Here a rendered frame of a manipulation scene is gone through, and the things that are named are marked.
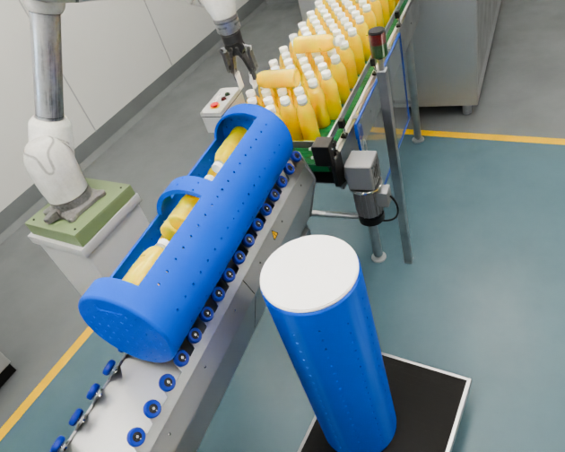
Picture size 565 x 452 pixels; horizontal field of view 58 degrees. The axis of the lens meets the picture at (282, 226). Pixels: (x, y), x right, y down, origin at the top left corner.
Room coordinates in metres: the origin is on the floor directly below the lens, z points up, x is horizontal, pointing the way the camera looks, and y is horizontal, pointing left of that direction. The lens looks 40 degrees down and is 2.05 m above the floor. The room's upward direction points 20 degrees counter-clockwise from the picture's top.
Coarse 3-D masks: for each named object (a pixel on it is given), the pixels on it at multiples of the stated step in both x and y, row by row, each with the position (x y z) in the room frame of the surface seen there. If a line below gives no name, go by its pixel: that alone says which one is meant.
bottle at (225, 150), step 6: (240, 126) 1.66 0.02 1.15; (234, 132) 1.63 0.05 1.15; (240, 132) 1.63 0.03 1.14; (246, 132) 1.64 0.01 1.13; (228, 138) 1.60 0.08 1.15; (234, 138) 1.60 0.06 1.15; (240, 138) 1.60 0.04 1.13; (222, 144) 1.58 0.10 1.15; (228, 144) 1.57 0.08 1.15; (234, 144) 1.57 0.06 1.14; (222, 150) 1.54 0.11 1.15; (228, 150) 1.54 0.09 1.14; (216, 156) 1.53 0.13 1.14; (222, 156) 1.52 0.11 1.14; (228, 156) 1.52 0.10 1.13; (222, 162) 1.50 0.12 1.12
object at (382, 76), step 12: (384, 72) 1.77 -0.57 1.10; (384, 84) 1.78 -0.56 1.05; (384, 96) 1.78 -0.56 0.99; (384, 108) 1.79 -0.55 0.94; (384, 120) 1.79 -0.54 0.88; (396, 144) 1.79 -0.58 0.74; (396, 156) 1.77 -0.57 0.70; (396, 168) 1.78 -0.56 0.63; (396, 180) 1.78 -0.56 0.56; (396, 192) 1.78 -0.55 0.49; (408, 228) 1.79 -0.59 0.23; (408, 240) 1.77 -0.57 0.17; (408, 252) 1.78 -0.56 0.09
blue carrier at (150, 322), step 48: (240, 144) 1.43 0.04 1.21; (288, 144) 1.53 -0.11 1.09; (192, 192) 1.24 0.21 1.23; (240, 192) 1.27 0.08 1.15; (144, 240) 1.26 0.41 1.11; (192, 240) 1.08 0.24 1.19; (240, 240) 1.20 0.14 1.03; (96, 288) 0.97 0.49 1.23; (144, 288) 0.94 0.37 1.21; (192, 288) 0.97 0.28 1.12; (144, 336) 0.89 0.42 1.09
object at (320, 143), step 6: (318, 138) 1.64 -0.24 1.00; (324, 138) 1.62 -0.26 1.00; (330, 138) 1.61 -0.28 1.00; (312, 144) 1.61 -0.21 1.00; (318, 144) 1.60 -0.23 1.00; (324, 144) 1.58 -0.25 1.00; (330, 144) 1.58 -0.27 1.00; (312, 150) 1.60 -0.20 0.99; (318, 150) 1.58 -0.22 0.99; (324, 150) 1.57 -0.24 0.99; (330, 150) 1.57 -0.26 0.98; (336, 150) 1.60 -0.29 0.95; (312, 156) 1.62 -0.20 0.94; (318, 156) 1.59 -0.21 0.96; (324, 156) 1.57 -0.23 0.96; (330, 156) 1.56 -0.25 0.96; (336, 156) 1.59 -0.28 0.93; (318, 162) 1.59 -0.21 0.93; (324, 162) 1.58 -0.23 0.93; (330, 162) 1.56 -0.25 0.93
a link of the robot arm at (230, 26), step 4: (232, 16) 1.88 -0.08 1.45; (236, 16) 1.89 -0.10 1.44; (224, 20) 1.87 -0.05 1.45; (228, 20) 1.87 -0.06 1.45; (232, 20) 1.87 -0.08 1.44; (236, 20) 1.89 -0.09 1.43; (216, 24) 1.89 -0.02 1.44; (220, 24) 1.88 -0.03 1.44; (224, 24) 1.87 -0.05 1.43; (228, 24) 1.87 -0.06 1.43; (232, 24) 1.87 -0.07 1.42; (236, 24) 1.88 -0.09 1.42; (216, 28) 1.90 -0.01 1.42; (220, 28) 1.88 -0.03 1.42; (224, 28) 1.87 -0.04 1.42; (228, 28) 1.87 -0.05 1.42; (232, 28) 1.87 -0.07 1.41; (236, 28) 1.88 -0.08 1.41; (220, 32) 1.89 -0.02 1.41; (224, 32) 1.88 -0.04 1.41; (228, 32) 1.87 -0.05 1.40; (232, 32) 1.87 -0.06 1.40
